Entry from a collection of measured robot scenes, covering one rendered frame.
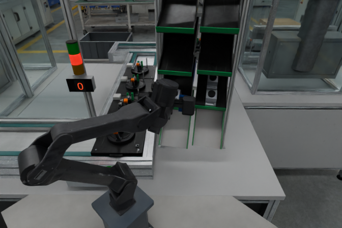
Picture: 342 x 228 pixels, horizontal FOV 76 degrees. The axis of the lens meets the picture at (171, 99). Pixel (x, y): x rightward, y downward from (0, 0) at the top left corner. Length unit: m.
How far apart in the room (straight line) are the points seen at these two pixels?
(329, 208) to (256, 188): 1.32
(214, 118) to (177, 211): 0.43
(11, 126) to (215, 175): 1.12
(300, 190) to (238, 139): 1.18
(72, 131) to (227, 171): 0.81
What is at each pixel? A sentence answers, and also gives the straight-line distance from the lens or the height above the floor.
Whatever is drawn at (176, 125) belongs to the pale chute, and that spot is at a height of 1.06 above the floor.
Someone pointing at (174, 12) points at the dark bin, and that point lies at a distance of 0.87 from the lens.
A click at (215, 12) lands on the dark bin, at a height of 1.56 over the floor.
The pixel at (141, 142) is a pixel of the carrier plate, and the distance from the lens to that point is 1.10.
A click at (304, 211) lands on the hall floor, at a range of 2.27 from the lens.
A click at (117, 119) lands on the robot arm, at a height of 1.40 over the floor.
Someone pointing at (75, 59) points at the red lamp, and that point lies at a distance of 1.10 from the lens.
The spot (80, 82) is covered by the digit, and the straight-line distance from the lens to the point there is 1.14.
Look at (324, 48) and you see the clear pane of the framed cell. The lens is 1.81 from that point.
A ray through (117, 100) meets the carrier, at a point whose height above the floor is 0.97.
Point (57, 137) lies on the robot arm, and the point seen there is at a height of 1.41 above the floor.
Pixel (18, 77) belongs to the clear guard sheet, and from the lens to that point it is 1.35.
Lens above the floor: 1.73
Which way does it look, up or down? 33 degrees down
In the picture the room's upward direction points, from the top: straight up
